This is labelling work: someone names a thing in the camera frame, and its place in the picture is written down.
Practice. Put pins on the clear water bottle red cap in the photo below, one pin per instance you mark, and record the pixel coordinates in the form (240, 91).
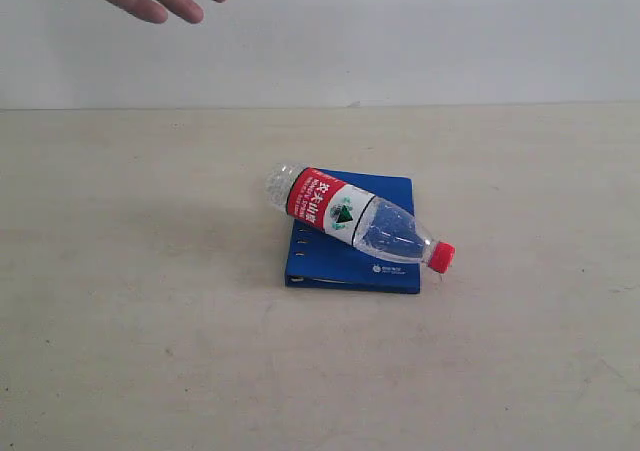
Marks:
(367, 222)

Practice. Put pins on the blue ring binder notebook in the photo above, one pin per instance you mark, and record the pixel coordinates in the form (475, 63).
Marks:
(316, 260)

